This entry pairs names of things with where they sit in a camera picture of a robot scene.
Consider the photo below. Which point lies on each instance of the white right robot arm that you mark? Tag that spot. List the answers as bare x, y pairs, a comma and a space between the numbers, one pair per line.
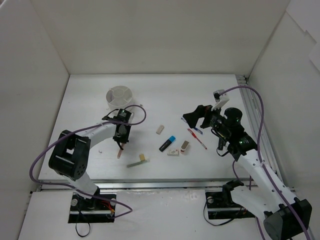
283, 214

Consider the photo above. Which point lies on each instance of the white round divided container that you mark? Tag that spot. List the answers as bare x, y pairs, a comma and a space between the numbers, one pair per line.
119, 97

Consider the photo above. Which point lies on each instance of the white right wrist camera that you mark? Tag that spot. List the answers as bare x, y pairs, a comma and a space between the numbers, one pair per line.
221, 98

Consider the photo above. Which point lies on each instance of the white rectangular eraser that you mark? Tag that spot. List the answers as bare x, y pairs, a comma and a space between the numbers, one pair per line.
160, 129

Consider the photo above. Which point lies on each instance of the translucent green pen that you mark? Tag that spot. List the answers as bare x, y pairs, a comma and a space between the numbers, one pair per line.
138, 163

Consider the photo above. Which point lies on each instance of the translucent red pen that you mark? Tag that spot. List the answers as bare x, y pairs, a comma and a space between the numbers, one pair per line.
119, 153

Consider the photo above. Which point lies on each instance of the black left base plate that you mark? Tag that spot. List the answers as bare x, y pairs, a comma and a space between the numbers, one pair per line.
83, 210

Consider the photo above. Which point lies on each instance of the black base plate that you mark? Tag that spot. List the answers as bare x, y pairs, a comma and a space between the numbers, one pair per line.
83, 210
218, 208

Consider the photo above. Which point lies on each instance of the black yellow-capped highlighter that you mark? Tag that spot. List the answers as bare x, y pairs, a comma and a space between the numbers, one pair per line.
221, 144

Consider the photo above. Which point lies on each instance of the red white sleeved eraser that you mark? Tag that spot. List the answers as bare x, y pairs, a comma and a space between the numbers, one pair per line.
184, 146

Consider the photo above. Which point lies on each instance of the blue ballpoint pen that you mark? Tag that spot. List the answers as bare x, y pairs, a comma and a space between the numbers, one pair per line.
195, 128

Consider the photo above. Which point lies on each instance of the red ballpoint pen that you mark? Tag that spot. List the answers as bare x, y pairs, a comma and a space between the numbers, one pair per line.
195, 136

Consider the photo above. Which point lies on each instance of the black blue-capped highlighter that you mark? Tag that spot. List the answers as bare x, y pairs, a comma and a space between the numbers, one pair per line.
167, 143

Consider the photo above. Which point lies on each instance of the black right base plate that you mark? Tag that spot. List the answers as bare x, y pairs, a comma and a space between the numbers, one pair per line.
218, 208

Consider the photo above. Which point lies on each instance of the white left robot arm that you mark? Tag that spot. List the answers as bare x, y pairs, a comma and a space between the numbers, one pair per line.
70, 157

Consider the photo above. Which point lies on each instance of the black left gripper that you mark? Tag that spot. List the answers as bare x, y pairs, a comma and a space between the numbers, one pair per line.
121, 138

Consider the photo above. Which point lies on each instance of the tan small eraser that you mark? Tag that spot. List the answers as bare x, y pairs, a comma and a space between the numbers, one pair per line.
142, 157

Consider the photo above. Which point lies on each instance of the white eraser red print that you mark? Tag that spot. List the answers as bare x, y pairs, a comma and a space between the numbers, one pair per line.
173, 152

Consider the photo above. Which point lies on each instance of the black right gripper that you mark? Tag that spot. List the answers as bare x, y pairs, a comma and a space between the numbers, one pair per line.
205, 117

